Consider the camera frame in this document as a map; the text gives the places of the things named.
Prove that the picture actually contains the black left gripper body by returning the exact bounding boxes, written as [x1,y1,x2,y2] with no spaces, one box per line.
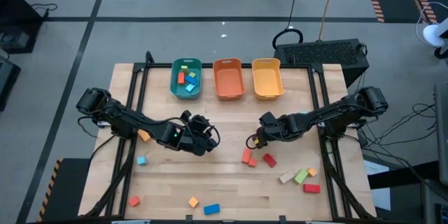
[181,115,220,157]

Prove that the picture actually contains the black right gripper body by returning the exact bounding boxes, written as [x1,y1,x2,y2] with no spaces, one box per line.
[257,117,293,148]

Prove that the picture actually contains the red wooden block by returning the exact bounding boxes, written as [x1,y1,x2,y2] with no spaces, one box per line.
[302,183,321,194]
[262,153,278,169]

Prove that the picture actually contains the beige wooden block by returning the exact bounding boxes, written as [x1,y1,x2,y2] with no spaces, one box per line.
[278,171,295,185]

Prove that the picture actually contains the orange wooden block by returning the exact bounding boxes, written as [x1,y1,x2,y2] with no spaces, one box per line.
[137,129,153,144]

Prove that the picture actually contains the teal plastic bin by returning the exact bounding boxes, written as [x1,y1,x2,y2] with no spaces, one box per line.
[169,57,204,100]

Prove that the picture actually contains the yellow plastic bin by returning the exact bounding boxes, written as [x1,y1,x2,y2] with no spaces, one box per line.
[251,57,285,101]

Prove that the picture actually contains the orange plastic bin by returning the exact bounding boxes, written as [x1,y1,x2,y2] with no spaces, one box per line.
[212,57,246,101]

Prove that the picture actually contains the black computer case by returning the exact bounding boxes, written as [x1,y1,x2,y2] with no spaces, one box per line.
[272,38,370,88]

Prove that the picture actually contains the white paper sheet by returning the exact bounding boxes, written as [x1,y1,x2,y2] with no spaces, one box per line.
[363,160,391,211]

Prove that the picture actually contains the black hazard-edged floor mat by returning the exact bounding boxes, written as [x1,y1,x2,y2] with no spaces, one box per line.
[36,157,92,223]

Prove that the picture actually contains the white round device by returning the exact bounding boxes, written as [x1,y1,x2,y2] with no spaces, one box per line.
[416,1,448,59]

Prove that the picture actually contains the black equipment box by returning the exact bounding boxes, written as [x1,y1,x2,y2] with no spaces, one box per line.
[0,55,21,113]

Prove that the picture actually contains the grey equipment box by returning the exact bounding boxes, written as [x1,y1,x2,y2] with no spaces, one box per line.
[0,29,31,50]

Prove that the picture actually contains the black cabinet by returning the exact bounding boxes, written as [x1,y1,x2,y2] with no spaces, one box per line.
[0,0,45,55]

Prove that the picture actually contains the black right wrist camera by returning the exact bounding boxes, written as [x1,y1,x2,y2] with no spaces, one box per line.
[259,111,277,125]

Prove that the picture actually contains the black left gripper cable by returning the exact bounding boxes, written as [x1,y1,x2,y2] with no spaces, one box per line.
[208,124,221,148]

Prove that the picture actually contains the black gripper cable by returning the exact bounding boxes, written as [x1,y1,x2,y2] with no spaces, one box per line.
[208,124,221,148]
[245,133,260,151]

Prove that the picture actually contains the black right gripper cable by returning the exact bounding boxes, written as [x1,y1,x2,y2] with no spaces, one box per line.
[245,133,260,151]

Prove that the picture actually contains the black cable bundle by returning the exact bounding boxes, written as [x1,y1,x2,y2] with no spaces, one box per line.
[349,71,438,183]

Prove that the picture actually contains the black cable with coil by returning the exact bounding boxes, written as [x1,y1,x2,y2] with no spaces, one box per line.
[272,0,304,50]

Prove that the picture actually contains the black floor cable cover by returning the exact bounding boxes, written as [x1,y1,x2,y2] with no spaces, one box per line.
[367,160,448,190]

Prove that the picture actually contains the yellow cable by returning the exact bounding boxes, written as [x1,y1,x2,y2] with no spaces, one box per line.
[317,0,342,41]

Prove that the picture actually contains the black plug cable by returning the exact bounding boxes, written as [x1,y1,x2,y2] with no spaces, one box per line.
[30,2,59,20]

